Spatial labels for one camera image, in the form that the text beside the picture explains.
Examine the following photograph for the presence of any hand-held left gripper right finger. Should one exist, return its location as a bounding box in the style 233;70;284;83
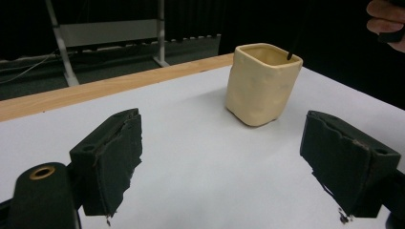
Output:
299;110;402;219

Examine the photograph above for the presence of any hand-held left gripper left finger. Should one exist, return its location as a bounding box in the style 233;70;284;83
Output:
69;108;143;218

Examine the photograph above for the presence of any grey metal stand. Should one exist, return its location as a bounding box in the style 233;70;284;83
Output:
44;0;170;88

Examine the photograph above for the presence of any cream square ceramic cup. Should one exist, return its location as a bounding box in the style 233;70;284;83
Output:
225;42;304;128

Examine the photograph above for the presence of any thin black pen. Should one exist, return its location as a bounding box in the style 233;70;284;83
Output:
286;17;308;61

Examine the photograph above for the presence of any white paper sheet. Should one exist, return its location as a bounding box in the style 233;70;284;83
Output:
0;65;405;229

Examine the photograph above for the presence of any thin grey cable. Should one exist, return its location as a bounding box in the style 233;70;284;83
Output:
0;52;62;85

